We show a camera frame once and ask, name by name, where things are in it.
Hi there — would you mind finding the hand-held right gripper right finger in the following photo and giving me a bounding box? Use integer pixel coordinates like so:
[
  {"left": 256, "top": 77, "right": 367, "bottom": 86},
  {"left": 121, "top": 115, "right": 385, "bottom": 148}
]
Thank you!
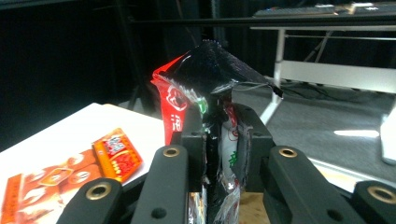
[{"left": 236, "top": 103, "right": 276, "bottom": 192}]

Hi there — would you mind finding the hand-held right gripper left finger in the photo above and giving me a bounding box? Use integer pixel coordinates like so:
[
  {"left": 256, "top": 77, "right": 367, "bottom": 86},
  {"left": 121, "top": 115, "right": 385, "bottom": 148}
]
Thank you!
[{"left": 180, "top": 106, "right": 208, "bottom": 192}]

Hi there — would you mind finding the red and black snack packet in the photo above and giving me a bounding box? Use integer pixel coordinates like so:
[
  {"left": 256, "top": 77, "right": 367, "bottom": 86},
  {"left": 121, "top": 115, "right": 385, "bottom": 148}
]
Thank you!
[{"left": 150, "top": 40, "right": 284, "bottom": 224}]

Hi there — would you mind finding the black horizontal bar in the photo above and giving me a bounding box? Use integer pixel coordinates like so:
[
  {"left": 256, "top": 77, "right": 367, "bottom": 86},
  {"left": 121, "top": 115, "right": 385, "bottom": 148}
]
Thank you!
[{"left": 127, "top": 14, "right": 396, "bottom": 28}]

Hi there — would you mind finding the white floor unit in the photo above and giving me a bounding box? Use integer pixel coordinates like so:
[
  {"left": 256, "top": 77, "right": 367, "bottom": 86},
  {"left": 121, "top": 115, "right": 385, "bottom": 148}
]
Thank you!
[{"left": 379, "top": 105, "right": 396, "bottom": 166}]

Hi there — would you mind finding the orange snack packet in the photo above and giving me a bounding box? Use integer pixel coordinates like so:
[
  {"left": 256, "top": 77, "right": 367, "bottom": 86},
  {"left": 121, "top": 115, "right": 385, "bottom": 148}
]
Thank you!
[{"left": 0, "top": 127, "right": 144, "bottom": 224}]

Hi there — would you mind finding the dark keyboard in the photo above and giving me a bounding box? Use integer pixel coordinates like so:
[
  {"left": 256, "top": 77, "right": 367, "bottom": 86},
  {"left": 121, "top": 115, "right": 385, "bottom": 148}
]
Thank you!
[{"left": 253, "top": 4, "right": 337, "bottom": 18}]

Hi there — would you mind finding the white table frame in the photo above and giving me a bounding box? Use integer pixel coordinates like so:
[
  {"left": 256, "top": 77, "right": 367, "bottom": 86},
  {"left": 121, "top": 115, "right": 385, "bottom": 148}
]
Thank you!
[{"left": 250, "top": 23, "right": 396, "bottom": 125}]

